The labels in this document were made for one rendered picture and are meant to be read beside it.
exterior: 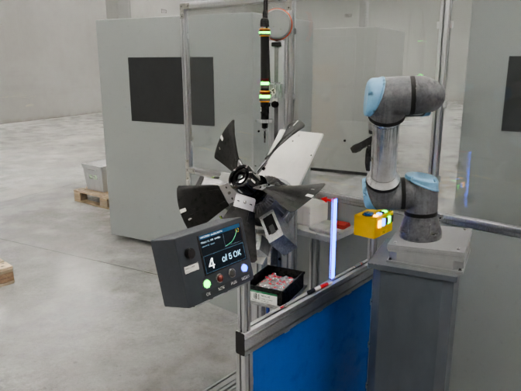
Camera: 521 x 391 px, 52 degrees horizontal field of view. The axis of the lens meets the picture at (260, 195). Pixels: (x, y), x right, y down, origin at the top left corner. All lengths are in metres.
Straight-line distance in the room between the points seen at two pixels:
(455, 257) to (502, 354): 0.95
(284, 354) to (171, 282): 0.68
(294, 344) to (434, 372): 0.51
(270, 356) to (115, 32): 3.67
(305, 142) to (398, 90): 1.01
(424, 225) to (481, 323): 0.90
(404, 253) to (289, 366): 0.59
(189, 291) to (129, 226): 3.84
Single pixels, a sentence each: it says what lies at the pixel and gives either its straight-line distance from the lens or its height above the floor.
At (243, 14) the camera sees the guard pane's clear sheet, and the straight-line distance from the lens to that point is 3.25.
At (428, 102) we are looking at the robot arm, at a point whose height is 1.58.
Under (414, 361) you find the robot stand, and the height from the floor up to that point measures 0.65.
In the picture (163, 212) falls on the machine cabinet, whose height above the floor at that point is 0.36.
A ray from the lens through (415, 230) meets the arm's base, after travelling 1.97.
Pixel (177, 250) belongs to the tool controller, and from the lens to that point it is 1.41.
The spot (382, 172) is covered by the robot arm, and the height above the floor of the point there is 1.33.
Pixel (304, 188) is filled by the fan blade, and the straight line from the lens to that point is 2.17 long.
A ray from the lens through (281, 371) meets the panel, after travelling 2.03.
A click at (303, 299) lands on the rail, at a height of 0.86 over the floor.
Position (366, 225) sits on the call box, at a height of 1.04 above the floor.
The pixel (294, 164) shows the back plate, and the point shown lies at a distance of 2.54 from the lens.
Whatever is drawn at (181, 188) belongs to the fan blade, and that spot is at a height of 1.13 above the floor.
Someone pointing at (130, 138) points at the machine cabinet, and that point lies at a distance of 5.02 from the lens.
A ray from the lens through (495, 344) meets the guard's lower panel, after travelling 2.78.
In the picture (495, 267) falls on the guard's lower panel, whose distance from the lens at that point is 2.63.
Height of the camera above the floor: 1.70
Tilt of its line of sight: 14 degrees down
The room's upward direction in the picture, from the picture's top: straight up
